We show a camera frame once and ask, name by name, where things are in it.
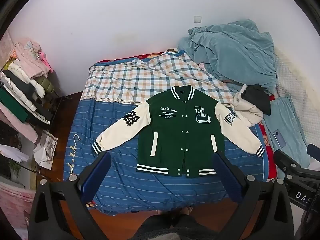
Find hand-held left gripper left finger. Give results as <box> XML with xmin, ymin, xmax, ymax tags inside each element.
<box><xmin>29</xmin><ymin>152</ymin><xmax>112</xmax><ymax>240</ymax></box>

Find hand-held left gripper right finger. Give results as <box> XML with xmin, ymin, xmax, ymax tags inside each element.
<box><xmin>211</xmin><ymin>151</ymin><xmax>294</xmax><ymax>240</ymax></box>

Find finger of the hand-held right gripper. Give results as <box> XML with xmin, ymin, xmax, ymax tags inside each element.
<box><xmin>273</xmin><ymin>149</ymin><xmax>320</xmax><ymax>185</ymax></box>
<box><xmin>307</xmin><ymin>143</ymin><xmax>320</xmax><ymax>168</ymax></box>

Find green varsity jacket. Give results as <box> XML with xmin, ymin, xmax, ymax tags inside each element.
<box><xmin>91</xmin><ymin>85</ymin><xmax>265</xmax><ymax>179</ymax></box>

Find black clothes rack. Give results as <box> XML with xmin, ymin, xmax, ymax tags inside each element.
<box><xmin>37</xmin><ymin>67</ymin><xmax>66</xmax><ymax>132</ymax></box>

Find row of hanging clothes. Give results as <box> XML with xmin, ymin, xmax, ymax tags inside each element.
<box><xmin>0</xmin><ymin>60</ymin><xmax>54</xmax><ymax>143</ymax></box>

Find smartphone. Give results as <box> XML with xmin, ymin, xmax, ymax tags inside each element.
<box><xmin>272</xmin><ymin>129</ymin><xmax>287</xmax><ymax>148</ymax></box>

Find red patterned sheet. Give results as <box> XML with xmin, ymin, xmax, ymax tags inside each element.
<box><xmin>257</xmin><ymin>120</ymin><xmax>278</xmax><ymax>183</ymax></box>

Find teal pillow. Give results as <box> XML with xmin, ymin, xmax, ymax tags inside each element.
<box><xmin>262</xmin><ymin>95</ymin><xmax>310</xmax><ymax>169</ymax></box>

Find white paper bag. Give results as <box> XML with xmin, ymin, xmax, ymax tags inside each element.
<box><xmin>33</xmin><ymin>130</ymin><xmax>58</xmax><ymax>169</ymax></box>

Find blue striped bed sheet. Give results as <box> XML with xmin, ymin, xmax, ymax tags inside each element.
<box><xmin>62</xmin><ymin>90</ymin><xmax>270</xmax><ymax>215</ymax></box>

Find cream garment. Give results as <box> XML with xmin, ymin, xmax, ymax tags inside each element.
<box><xmin>230</xmin><ymin>84</ymin><xmax>264</xmax><ymax>128</ymax></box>

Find dark grey garment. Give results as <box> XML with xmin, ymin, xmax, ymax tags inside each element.
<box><xmin>241</xmin><ymin>84</ymin><xmax>272</xmax><ymax>116</ymax></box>

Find white quilted headboard cover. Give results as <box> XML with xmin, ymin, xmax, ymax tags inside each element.
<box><xmin>274</xmin><ymin>47</ymin><xmax>320</xmax><ymax>150</ymax></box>

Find person's legs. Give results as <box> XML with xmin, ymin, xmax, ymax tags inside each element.
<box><xmin>136</xmin><ymin>205</ymin><xmax>200</xmax><ymax>240</ymax></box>

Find pink cloth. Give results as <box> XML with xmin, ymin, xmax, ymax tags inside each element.
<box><xmin>0</xmin><ymin>180</ymin><xmax>36</xmax><ymax>230</ymax></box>

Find white cloth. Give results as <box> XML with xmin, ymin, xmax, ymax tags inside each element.
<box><xmin>0</xmin><ymin>144</ymin><xmax>29</xmax><ymax>162</ymax></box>

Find plaid blanket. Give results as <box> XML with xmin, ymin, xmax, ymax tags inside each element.
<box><xmin>81</xmin><ymin>51</ymin><xmax>240</xmax><ymax>105</ymax></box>

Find teal blanket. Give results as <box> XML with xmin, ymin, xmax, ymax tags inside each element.
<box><xmin>178</xmin><ymin>19</ymin><xmax>278</xmax><ymax>95</ymax></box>

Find pink fluffy garment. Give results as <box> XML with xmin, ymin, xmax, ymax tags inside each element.
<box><xmin>14</xmin><ymin>39</ymin><xmax>52</xmax><ymax>79</ymax></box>

